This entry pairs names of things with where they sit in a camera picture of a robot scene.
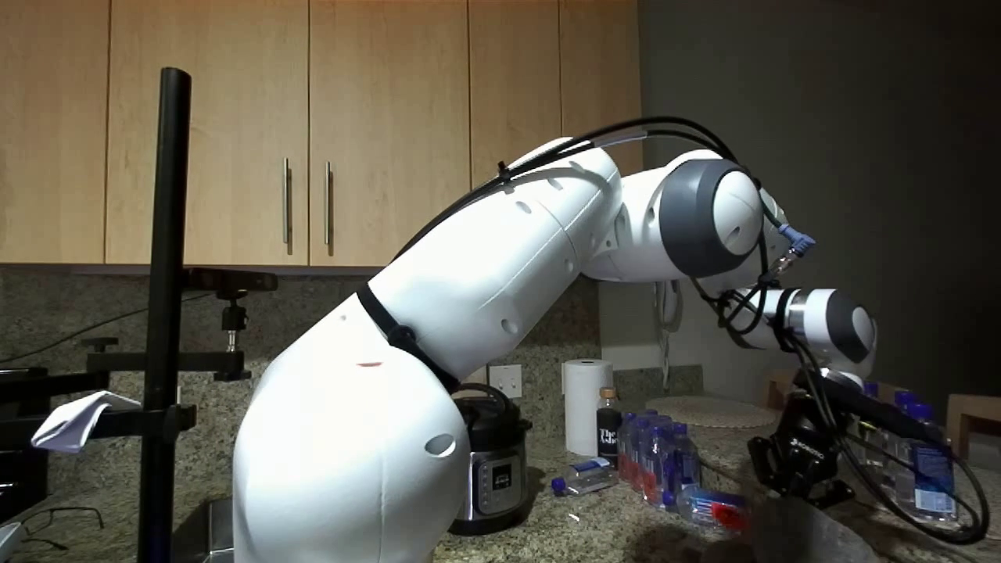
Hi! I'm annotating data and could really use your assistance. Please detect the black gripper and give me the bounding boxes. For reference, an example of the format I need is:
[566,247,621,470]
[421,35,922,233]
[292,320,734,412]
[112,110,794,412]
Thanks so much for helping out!
[742,397,863,512]

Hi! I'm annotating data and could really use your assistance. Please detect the grey towel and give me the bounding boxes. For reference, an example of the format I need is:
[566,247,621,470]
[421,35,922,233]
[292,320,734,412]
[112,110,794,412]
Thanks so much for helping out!
[742,493,877,563]

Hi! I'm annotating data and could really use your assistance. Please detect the white paper towel roll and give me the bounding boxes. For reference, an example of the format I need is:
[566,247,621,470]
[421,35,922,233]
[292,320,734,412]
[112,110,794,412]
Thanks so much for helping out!
[561,356,616,459]

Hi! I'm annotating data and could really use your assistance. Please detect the wooden chair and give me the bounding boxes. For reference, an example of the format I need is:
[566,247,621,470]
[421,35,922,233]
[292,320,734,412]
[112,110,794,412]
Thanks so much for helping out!
[765,368,806,417]
[946,392,1001,462]

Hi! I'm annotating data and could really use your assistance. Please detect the wrapped pack of water bottles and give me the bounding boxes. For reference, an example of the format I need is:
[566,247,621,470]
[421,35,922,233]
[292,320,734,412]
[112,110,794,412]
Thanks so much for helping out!
[616,406,704,515]

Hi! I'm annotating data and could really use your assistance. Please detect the dark bottle with label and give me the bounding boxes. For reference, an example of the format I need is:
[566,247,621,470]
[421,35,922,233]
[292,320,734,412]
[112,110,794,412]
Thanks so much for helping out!
[594,384,626,470]

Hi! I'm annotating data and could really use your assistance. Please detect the small blue-capped container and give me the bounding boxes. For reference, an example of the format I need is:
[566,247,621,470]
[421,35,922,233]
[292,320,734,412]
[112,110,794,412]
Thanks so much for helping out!
[546,457,619,501]

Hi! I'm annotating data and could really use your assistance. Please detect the black silver pressure cooker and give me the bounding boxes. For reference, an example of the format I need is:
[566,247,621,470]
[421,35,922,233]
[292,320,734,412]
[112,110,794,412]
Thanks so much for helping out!
[450,381,535,537]

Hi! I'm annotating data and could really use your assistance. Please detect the wooden upper cabinets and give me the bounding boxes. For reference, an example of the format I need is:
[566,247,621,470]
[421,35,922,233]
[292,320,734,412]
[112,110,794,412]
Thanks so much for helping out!
[0,0,646,273]

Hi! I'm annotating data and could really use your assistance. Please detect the stainless steel sink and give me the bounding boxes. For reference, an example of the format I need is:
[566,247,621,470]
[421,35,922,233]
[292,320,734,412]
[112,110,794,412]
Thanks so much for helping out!
[169,493,237,563]

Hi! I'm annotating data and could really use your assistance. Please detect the black vertical stand pole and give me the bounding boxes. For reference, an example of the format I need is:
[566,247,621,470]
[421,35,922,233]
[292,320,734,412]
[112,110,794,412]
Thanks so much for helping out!
[134,64,197,563]

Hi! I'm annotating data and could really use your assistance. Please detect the white crumpled paper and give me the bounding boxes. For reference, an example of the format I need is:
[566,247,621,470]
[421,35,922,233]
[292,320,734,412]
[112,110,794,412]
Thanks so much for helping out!
[27,389,144,457]

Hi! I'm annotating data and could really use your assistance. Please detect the black box device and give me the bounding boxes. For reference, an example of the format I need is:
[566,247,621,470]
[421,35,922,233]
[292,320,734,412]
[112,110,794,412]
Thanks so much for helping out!
[0,395,50,526]

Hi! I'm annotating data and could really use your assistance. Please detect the white wall outlet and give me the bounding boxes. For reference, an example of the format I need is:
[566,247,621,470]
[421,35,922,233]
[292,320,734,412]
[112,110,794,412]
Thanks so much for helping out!
[488,359,527,403]

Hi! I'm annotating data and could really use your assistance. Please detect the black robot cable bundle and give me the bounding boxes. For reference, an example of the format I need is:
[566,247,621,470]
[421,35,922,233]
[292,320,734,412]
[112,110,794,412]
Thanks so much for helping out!
[387,112,992,548]

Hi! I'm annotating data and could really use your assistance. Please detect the metal cabinet handle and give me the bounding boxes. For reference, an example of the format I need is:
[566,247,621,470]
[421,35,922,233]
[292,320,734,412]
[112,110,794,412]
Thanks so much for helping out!
[321,158,342,260]
[282,158,297,260]

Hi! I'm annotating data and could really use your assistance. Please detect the thin black counter cable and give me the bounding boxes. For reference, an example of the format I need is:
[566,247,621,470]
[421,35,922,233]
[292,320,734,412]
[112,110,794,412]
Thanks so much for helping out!
[13,501,109,549]

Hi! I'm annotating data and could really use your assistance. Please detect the thin black wall cable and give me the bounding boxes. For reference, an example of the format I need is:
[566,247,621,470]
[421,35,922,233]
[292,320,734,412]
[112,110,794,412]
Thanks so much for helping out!
[0,305,150,368]

